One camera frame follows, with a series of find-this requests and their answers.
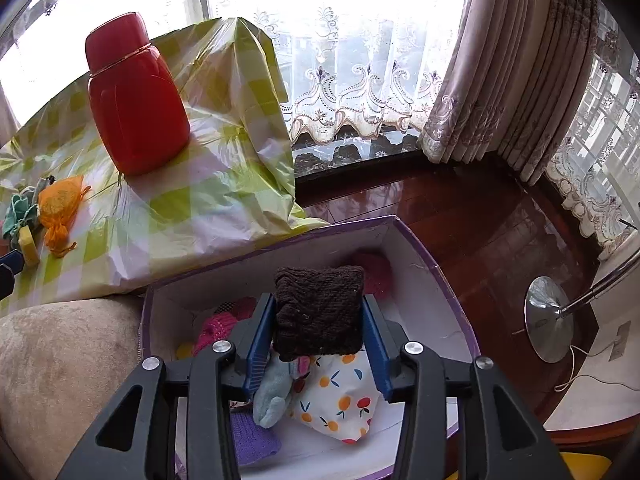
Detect orange organza bag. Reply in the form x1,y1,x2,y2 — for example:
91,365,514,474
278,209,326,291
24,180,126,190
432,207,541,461
37,176,92,259

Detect dark marble window sill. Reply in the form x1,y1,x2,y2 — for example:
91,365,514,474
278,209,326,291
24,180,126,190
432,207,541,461
290,127,426,191

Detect yellow glossy cushion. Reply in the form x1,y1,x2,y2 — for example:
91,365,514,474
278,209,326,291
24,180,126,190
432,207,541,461
560,452,613,480

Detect dark pink knit cloth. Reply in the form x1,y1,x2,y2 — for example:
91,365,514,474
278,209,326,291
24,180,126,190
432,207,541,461
192,297,258,356

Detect teal terry towel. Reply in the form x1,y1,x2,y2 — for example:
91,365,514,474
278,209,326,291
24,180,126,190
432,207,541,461
1,191,43,241

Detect white power cable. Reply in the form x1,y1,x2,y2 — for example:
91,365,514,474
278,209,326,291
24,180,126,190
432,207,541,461
552,342,640,393

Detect beige embroidered curtain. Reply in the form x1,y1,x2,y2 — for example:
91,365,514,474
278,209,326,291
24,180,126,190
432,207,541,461
417,0,601,186

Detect purple knit cloth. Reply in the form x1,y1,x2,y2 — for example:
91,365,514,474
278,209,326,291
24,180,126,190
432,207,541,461
230,410,282,466

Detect white lace curtain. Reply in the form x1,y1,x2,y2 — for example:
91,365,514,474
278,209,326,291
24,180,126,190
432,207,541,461
10,0,471,146
545,10,640,261

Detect metal floor outlet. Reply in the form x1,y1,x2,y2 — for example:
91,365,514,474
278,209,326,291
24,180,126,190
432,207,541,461
609,322,632,361

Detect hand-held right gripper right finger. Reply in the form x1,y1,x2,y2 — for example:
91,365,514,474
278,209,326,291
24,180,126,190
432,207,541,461
362,294,576,480

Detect dark brown knit cloth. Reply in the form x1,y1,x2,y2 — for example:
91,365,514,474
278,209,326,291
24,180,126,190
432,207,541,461
271,264,366,362

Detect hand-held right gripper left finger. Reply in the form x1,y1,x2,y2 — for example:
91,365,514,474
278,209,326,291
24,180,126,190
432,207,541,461
55,292,278,480

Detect light blue plush toy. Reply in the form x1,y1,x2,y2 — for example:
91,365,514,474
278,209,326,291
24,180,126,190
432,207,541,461
251,357,313,429

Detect white fruit print pouch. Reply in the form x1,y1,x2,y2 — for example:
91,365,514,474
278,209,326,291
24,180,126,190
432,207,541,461
287,352,376,445

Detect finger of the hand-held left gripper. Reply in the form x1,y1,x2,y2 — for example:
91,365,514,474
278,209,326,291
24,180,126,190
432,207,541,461
0,249,27,303

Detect chrome floor lamp base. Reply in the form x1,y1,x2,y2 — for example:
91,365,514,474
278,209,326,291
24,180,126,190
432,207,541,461
524,217,640,365

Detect purple cardboard box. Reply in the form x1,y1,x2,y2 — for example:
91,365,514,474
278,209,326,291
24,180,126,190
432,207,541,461
136,214,482,480

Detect green checkered plastic tablecloth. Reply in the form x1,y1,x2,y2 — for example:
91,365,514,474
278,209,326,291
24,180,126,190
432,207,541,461
0,16,331,317

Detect red plastic bottle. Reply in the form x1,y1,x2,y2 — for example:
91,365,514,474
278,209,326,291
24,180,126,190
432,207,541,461
84,11,192,177

